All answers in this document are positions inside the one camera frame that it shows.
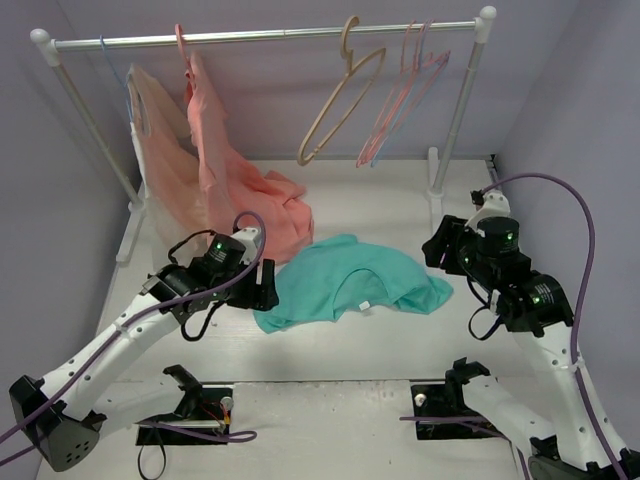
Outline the teal t shirt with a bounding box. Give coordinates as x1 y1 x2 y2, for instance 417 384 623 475
254 234 454 334

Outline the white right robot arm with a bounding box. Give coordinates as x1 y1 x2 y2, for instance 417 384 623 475
422 215 639 479

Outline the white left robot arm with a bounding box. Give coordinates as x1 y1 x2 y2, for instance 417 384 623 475
1 227 278 472

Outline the salmon pink t shirt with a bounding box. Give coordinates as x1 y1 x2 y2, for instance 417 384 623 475
185 53 314 263

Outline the pale peach t shirt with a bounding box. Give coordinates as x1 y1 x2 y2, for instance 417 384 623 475
126 64 206 247

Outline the pink plastic hanger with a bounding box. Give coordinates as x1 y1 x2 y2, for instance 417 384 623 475
355 19 451 169

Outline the beige plastic hanger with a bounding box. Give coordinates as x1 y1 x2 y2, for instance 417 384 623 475
297 15 387 166

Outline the pink hanger holding shirt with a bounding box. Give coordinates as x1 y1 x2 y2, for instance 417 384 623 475
174 23 194 83

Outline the blue hanger holding shirt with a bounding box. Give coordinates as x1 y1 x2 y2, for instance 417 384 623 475
99 35 133 121

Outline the white metal clothes rack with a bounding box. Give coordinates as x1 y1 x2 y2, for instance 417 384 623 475
30 6 497 264

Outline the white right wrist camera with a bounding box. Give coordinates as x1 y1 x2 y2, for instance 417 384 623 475
466 190 511 229

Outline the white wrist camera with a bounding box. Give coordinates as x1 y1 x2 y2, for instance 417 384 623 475
231 227 263 265
466 190 511 229

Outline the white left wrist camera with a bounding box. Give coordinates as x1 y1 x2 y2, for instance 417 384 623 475
231 227 263 265

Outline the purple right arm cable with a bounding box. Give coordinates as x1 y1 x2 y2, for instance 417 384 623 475
397 173 631 480

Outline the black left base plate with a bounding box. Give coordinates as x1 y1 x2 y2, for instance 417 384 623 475
135 384 234 447

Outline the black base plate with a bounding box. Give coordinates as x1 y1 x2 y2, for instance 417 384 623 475
410 383 503 441
135 384 234 447

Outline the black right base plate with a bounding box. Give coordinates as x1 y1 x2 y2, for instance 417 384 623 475
410 383 503 441

